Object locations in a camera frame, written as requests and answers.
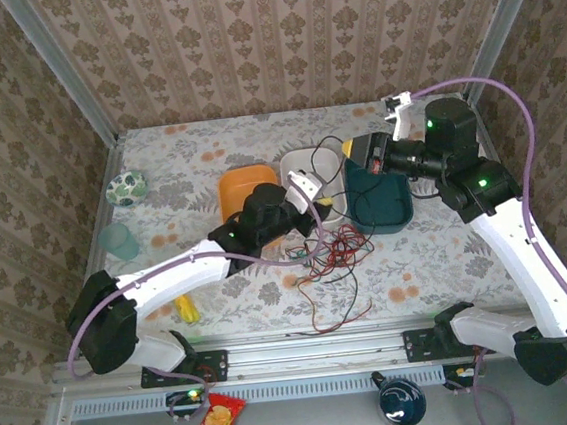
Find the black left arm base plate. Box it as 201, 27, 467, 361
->
138, 348, 230, 391

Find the dark blue round kettle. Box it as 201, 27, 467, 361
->
370, 366, 430, 425

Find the white plastic bin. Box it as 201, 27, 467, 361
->
277, 145, 350, 233

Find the thin red cable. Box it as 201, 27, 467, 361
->
284, 221, 379, 283

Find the green patterned ball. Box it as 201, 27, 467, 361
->
103, 168, 151, 209

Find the floral tablecloth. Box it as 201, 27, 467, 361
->
67, 87, 545, 351

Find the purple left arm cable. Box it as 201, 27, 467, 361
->
51, 183, 344, 425

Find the translucent green cup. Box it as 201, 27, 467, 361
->
96, 221, 142, 264

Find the aluminium frame post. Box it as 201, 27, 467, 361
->
456, 0, 563, 105
0, 0, 120, 154

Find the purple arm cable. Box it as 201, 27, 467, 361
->
51, 183, 344, 425
409, 68, 567, 425

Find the orange plastic bin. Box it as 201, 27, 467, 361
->
215, 162, 283, 226

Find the thin black cable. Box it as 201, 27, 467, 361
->
305, 127, 422, 295

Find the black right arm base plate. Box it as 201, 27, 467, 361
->
401, 321, 499, 365

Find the grey slotted cable duct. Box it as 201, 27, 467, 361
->
70, 365, 447, 421

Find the yellow banana toy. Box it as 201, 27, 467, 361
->
172, 293, 201, 326

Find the aluminium front frame rail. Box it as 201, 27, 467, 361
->
50, 301, 567, 399

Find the red snack bag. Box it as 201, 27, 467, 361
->
190, 389, 249, 425

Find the dark green plastic bin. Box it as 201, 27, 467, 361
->
341, 152, 416, 239

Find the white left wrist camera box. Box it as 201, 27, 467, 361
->
284, 167, 328, 216

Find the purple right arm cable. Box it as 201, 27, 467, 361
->
409, 68, 567, 425

